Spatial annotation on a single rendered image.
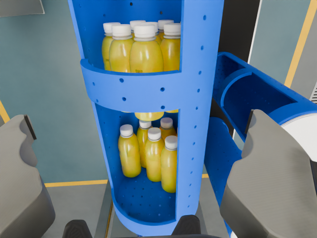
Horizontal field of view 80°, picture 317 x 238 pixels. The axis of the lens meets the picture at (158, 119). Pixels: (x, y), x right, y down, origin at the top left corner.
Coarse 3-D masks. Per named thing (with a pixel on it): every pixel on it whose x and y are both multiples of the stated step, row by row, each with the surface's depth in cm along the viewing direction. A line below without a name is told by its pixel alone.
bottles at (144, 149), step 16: (160, 32) 47; (128, 128) 57; (144, 128) 61; (160, 128) 62; (128, 144) 58; (144, 144) 62; (160, 144) 56; (128, 160) 60; (144, 160) 66; (128, 176) 64; (160, 176) 61
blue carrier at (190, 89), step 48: (96, 0) 42; (144, 0) 48; (192, 0) 26; (96, 48) 45; (192, 48) 29; (96, 96) 35; (144, 96) 31; (192, 96) 34; (192, 144) 40; (144, 192) 65; (192, 192) 50
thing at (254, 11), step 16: (224, 0) 118; (240, 0) 118; (256, 0) 119; (224, 16) 122; (240, 16) 123; (256, 16) 123; (224, 32) 127; (240, 32) 128; (224, 48) 133; (240, 48) 133
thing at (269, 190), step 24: (264, 120) 10; (264, 144) 8; (288, 144) 8; (240, 168) 7; (264, 168) 7; (288, 168) 7; (240, 192) 6; (264, 192) 6; (288, 192) 6; (312, 192) 6; (240, 216) 6; (264, 216) 5; (288, 216) 5; (312, 216) 5
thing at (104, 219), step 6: (108, 180) 140; (108, 186) 136; (108, 192) 131; (108, 198) 127; (102, 204) 123; (108, 204) 123; (102, 210) 120; (108, 210) 120; (102, 216) 116; (108, 216) 116; (102, 222) 113; (108, 222) 115; (96, 228) 110; (102, 228) 110; (108, 228) 115; (96, 234) 107; (102, 234) 107
